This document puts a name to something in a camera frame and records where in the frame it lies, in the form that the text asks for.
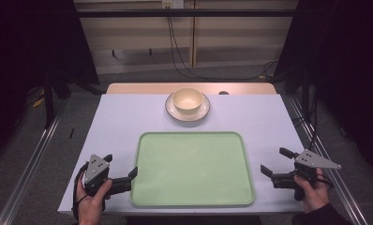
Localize black stand post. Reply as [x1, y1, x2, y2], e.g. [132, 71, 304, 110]
[43, 73, 56, 129]

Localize cream bowl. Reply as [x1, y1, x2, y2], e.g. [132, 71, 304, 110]
[172, 87, 204, 115]

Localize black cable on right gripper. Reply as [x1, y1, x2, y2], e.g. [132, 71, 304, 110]
[315, 172, 336, 190]

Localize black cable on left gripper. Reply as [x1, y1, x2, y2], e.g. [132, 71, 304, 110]
[71, 163, 91, 221]

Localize white wall socket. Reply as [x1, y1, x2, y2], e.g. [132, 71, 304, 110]
[161, 0, 185, 9]

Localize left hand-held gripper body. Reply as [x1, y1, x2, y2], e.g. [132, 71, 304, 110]
[82, 154, 113, 198]

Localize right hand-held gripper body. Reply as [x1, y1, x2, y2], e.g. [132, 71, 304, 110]
[291, 149, 342, 202]

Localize black curtain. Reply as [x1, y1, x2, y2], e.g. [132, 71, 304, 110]
[0, 0, 100, 170]
[274, 0, 373, 181]

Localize black cable by stand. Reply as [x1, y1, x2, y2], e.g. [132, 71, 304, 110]
[291, 93, 320, 151]

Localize yellow floor tape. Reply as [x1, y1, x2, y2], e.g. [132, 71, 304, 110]
[31, 88, 47, 109]

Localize person's left hand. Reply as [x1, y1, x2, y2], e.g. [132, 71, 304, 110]
[76, 178, 113, 225]

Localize person's right hand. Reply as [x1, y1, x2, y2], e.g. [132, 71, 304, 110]
[293, 168, 331, 214]

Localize white plate with dark rim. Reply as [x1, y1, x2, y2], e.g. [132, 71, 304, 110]
[165, 92, 211, 123]

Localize light green tray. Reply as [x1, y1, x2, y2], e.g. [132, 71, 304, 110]
[129, 131, 257, 208]

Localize black horizontal bar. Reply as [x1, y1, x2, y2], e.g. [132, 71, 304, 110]
[76, 8, 298, 19]

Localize white table cover board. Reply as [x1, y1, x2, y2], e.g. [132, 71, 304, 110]
[57, 93, 307, 217]

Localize metal floor rail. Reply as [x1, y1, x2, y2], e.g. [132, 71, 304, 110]
[0, 97, 68, 225]
[287, 96, 369, 225]

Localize black hanging cables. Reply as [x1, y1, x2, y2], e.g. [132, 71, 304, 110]
[166, 17, 279, 82]

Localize wooden table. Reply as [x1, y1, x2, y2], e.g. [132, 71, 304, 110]
[106, 82, 277, 96]

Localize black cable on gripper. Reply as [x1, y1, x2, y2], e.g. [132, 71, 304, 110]
[315, 172, 336, 190]
[71, 163, 91, 221]

